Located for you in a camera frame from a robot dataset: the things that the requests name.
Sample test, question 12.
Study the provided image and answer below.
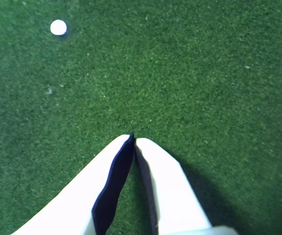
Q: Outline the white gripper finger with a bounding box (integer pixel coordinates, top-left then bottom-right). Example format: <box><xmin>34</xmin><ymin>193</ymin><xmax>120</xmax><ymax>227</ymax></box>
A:
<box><xmin>133</xmin><ymin>138</ymin><xmax>239</xmax><ymax>235</ymax></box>
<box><xmin>10</xmin><ymin>132</ymin><xmax>134</xmax><ymax>235</ymax></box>

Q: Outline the small white ball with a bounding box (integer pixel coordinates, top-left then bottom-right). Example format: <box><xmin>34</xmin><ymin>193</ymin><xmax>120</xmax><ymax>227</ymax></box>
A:
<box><xmin>50</xmin><ymin>19</ymin><xmax>67</xmax><ymax>36</ymax></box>

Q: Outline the long green putting mat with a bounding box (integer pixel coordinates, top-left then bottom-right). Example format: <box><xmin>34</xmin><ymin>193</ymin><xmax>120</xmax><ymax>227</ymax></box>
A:
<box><xmin>0</xmin><ymin>0</ymin><xmax>282</xmax><ymax>235</ymax></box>

